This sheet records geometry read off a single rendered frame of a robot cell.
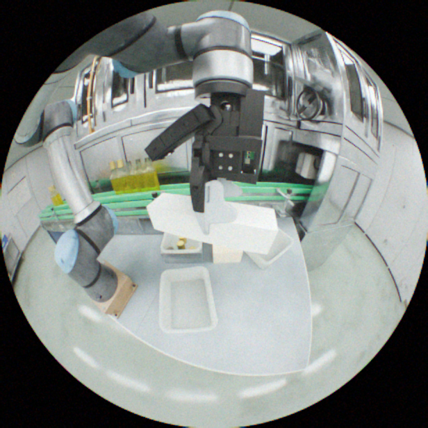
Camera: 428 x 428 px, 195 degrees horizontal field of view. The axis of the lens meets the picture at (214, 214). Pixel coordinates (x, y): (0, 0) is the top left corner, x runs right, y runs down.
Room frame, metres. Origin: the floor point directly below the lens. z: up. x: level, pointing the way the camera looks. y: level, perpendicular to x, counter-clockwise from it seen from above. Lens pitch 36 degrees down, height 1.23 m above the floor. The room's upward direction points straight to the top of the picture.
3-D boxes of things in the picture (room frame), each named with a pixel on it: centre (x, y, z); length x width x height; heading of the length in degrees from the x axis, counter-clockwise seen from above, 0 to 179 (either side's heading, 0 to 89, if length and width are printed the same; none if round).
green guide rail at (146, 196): (0.48, 1.17, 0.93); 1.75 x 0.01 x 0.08; 94
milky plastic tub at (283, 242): (0.35, -0.25, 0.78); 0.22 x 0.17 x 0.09; 121
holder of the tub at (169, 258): (0.42, 0.14, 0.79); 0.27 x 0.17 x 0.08; 4
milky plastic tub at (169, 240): (0.39, 0.14, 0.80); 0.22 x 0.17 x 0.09; 4
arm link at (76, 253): (0.10, 0.41, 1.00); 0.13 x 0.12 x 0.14; 174
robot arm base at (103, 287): (0.09, 0.42, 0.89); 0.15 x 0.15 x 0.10
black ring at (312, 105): (0.69, -0.54, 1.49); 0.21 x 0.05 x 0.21; 4
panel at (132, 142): (0.75, 0.14, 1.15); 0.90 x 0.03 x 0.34; 94
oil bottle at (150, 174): (0.61, 0.34, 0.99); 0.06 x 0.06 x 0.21; 5
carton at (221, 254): (0.37, -0.05, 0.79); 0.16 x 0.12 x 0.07; 2
